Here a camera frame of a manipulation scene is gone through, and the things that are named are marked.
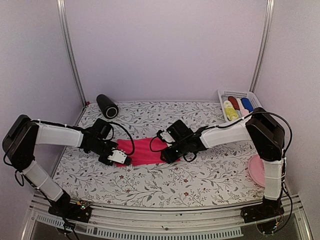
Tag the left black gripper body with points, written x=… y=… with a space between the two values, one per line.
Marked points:
x=100 y=147

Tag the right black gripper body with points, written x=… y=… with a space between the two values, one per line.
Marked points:
x=182 y=151

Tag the pink towel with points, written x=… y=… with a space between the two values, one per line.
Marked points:
x=142 y=154

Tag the green yellow patterned towel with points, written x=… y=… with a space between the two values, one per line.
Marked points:
x=230 y=111

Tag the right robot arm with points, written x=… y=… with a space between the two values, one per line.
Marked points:
x=260 y=127

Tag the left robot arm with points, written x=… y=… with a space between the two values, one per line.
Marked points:
x=31 y=143

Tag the black cylindrical bottle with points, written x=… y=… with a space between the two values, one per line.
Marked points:
x=108 y=108

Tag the floral tablecloth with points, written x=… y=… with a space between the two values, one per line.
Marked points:
x=218 y=176

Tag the red item in basket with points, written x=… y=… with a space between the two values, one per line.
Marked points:
x=234 y=102

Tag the pink item in basket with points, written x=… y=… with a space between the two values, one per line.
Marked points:
x=244 y=112

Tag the white item in basket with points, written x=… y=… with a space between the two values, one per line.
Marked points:
x=240 y=104

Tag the blue item in basket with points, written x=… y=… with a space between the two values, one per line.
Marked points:
x=247 y=104

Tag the pink plate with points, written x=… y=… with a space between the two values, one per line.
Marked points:
x=256 y=170

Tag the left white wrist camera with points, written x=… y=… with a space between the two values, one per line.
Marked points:
x=118 y=156

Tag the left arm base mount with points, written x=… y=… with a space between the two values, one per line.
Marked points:
x=70 y=211

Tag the front aluminium rail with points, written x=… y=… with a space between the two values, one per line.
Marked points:
x=113 y=222

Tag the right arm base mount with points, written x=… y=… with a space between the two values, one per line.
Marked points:
x=261 y=211

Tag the left aluminium frame post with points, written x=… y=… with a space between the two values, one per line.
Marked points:
x=61 y=7

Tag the aluminium frame post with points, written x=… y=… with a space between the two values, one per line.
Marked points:
x=263 y=44
x=61 y=7

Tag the right aluminium frame post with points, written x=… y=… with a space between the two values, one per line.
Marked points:
x=263 y=44

